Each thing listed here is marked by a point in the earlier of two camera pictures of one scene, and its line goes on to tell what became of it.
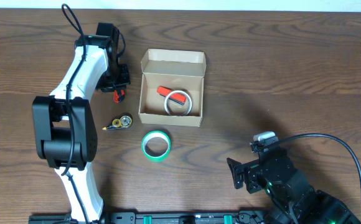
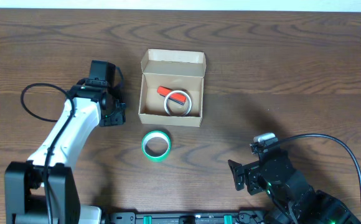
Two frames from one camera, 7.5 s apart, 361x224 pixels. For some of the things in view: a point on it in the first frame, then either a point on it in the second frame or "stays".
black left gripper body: (117, 83) → (115, 114)
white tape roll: (172, 93) stays
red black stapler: (179, 98) stays
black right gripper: (251, 175) stays
